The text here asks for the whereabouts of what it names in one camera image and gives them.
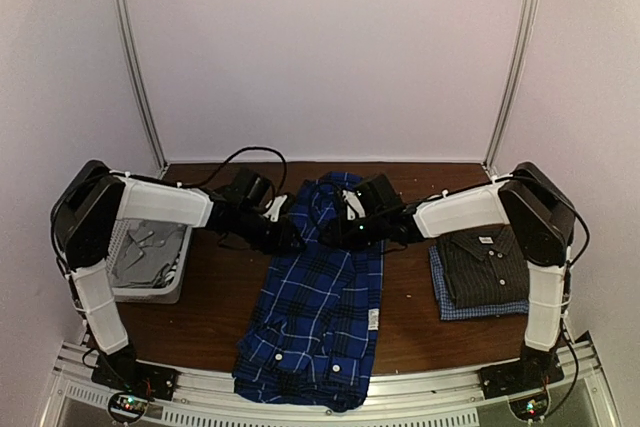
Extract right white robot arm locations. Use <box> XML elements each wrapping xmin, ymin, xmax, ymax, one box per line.
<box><xmin>319</xmin><ymin>161</ymin><xmax>580</xmax><ymax>389</ymax></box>

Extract circuit board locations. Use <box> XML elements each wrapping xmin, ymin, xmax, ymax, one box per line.
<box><xmin>509</xmin><ymin>393</ymin><xmax>550</xmax><ymax>422</ymax></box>
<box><xmin>107</xmin><ymin>392</ymin><xmax>149</xmax><ymax>423</ymax></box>

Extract front aluminium rail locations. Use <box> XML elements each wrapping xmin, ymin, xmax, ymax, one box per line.
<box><xmin>39</xmin><ymin>323</ymin><xmax>620</xmax><ymax>426</ymax></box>

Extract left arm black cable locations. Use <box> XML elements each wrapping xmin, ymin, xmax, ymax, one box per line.
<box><xmin>199</xmin><ymin>145</ymin><xmax>290</xmax><ymax>198</ymax></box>

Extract light blue checked folded shirt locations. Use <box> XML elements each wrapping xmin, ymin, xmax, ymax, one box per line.
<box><xmin>428</xmin><ymin>246</ymin><xmax>529</xmax><ymax>322</ymax></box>

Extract aluminium frame post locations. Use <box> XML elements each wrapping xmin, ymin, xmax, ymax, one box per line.
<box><xmin>113</xmin><ymin>0</ymin><xmax>168</xmax><ymax>172</ymax></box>
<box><xmin>483</xmin><ymin>0</ymin><xmax>539</xmax><ymax>175</ymax></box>

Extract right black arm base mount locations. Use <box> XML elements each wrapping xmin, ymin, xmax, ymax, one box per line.
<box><xmin>478</xmin><ymin>343</ymin><xmax>564</xmax><ymax>399</ymax></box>

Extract left aluminium frame post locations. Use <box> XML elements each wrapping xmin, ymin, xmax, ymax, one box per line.
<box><xmin>113</xmin><ymin>0</ymin><xmax>168</xmax><ymax>172</ymax></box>

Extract white plastic laundry basket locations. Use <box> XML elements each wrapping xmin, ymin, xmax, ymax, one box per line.
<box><xmin>107</xmin><ymin>206</ymin><xmax>195</xmax><ymax>305</ymax></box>

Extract dark striped folded shirt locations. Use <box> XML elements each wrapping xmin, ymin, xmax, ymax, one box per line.
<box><xmin>436</xmin><ymin>225</ymin><xmax>529</xmax><ymax>308</ymax></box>

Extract right aluminium frame post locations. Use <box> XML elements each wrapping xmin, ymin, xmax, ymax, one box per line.
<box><xmin>483</xmin><ymin>0</ymin><xmax>539</xmax><ymax>175</ymax></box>

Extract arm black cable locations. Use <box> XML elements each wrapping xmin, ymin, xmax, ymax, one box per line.
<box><xmin>199</xmin><ymin>145</ymin><xmax>290</xmax><ymax>198</ymax></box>
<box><xmin>312</xmin><ymin>179</ymin><xmax>361</xmax><ymax>228</ymax></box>

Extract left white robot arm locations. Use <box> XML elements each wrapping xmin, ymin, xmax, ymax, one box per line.
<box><xmin>50</xmin><ymin>160</ymin><xmax>305</xmax><ymax>391</ymax></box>

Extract left circuit board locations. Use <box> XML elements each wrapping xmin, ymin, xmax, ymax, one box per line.
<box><xmin>107</xmin><ymin>392</ymin><xmax>149</xmax><ymax>423</ymax></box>

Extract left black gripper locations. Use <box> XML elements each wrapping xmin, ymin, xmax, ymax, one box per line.
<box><xmin>235</xmin><ymin>207</ymin><xmax>308</xmax><ymax>255</ymax></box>

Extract grey shirt in basket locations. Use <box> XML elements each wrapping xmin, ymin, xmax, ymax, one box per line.
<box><xmin>107</xmin><ymin>220</ymin><xmax>186</xmax><ymax>289</ymax></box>

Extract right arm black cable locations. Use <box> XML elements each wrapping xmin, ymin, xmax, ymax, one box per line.
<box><xmin>312</xmin><ymin>179</ymin><xmax>361</xmax><ymax>228</ymax></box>

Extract blue plaid long sleeve shirt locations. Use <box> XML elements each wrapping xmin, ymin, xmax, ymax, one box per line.
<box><xmin>232</xmin><ymin>172</ymin><xmax>384</xmax><ymax>412</ymax></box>

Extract right circuit board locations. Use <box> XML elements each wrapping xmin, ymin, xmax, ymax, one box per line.
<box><xmin>509</xmin><ymin>393</ymin><xmax>550</xmax><ymax>422</ymax></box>

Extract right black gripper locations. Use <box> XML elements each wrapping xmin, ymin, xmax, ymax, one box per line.
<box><xmin>318</xmin><ymin>211</ymin><xmax>388</xmax><ymax>251</ymax></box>

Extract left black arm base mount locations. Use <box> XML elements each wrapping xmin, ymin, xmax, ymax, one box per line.
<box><xmin>91</xmin><ymin>345</ymin><xmax>178</xmax><ymax>401</ymax></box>

